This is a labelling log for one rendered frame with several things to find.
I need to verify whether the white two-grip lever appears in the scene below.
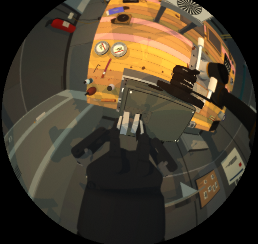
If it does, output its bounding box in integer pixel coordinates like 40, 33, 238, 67
197, 37, 219, 100

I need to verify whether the cork notice board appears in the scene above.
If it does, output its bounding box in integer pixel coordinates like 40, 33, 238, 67
194, 169, 222, 208

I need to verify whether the white radial focus chart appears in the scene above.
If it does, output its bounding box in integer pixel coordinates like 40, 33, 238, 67
166, 0, 214, 23

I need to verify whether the black camera lens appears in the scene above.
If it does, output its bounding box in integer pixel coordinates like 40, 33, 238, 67
170, 65, 201, 95

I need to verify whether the grey chart stand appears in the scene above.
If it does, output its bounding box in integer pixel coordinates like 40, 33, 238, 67
153, 0, 203, 35

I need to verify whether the blue booklet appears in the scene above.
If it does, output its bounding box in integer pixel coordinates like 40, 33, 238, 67
105, 6, 125, 17

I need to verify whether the black camera rail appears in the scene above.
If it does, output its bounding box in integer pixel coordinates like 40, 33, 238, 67
156, 80, 205, 109

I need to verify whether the black viewfinder eyepiece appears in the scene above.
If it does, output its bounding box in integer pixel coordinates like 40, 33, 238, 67
208, 62, 230, 85

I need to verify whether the brown box with black disc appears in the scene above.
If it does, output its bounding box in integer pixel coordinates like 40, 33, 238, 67
114, 13, 133, 26

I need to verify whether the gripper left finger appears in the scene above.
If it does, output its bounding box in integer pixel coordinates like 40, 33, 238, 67
70, 111, 131, 159

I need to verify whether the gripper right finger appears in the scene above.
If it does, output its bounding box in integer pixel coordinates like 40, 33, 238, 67
130, 113, 179, 172

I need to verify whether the white film camera body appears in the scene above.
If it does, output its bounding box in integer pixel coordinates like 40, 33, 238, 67
188, 59, 211, 81

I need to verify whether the white wall sign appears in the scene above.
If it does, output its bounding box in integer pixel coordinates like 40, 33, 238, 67
220, 147, 246, 185

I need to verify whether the small black box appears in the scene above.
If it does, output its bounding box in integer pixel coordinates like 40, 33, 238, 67
209, 120, 221, 132

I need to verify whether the red-brown blower bulb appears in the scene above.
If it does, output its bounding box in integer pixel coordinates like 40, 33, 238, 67
84, 86, 98, 96

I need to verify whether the brown framed panel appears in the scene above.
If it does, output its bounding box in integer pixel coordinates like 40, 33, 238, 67
205, 25, 223, 56

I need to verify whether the red fire extinguisher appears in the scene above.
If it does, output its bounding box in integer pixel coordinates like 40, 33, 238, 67
45, 18, 77, 34

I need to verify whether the olive grey return tray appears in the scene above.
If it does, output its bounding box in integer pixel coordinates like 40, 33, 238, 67
116, 76, 198, 143

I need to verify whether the black keypad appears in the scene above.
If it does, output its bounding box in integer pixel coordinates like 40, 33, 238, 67
223, 54, 233, 75

